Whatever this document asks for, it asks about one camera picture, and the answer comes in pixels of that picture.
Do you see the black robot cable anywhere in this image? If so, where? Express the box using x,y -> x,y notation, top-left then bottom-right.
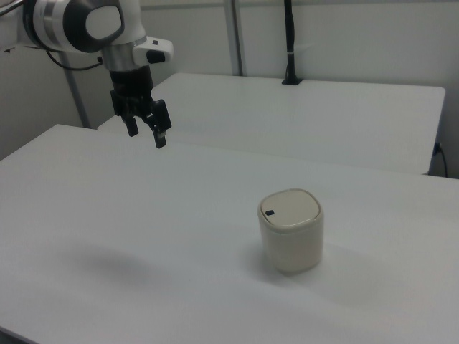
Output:
44,48 -> 105,71

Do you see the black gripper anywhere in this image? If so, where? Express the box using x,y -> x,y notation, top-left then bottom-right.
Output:
108,66 -> 173,150

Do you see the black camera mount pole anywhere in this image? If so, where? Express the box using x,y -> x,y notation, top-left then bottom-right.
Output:
281,0 -> 303,86

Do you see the beige trash bin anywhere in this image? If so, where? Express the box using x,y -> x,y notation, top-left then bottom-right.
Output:
257,188 -> 326,276

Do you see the grey wall profile post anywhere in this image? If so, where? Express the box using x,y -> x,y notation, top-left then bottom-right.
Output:
224,0 -> 248,77
61,53 -> 90,129

